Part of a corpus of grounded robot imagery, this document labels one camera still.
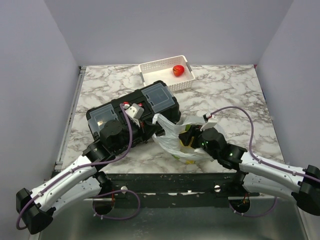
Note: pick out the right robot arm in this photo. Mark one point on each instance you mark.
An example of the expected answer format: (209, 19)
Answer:
(260, 175)

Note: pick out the red fake apple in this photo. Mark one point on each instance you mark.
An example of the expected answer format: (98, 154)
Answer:
(178, 70)

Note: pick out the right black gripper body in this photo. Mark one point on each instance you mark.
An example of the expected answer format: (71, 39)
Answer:
(198, 141)

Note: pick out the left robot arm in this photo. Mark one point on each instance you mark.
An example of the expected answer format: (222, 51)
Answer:
(84, 177)

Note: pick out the white perforated plastic basket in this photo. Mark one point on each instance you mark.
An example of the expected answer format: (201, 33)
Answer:
(162, 70)

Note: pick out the black mounting rail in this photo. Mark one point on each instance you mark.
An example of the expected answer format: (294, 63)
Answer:
(169, 190)

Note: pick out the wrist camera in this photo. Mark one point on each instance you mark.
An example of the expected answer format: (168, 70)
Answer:
(210, 122)
(134, 111)

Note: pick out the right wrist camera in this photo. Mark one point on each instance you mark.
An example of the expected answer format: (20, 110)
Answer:
(210, 122)

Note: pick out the white lemon print plastic bag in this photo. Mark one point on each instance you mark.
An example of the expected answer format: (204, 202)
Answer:
(171, 143)

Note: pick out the black plastic toolbox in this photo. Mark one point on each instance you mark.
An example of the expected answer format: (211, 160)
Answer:
(154, 98)

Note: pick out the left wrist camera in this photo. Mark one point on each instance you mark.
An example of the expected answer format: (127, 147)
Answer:
(134, 111)

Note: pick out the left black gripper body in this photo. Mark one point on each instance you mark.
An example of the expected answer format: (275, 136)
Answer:
(139, 131)

